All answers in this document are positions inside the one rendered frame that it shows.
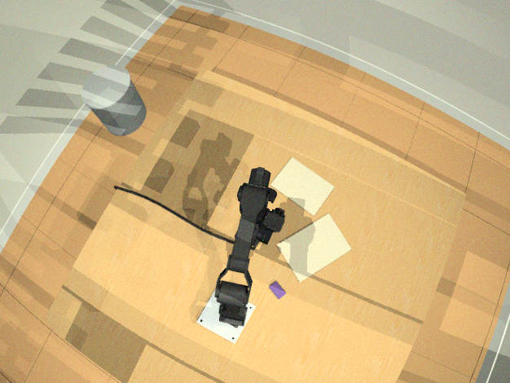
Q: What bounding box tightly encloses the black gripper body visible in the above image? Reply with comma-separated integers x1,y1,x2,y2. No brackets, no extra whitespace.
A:
251,188,277,246

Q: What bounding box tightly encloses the purple rectangular block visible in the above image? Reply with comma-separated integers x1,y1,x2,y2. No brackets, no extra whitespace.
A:
269,281,286,299

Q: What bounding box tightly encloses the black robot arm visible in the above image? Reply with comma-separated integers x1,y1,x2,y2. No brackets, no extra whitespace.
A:
214,167,286,328

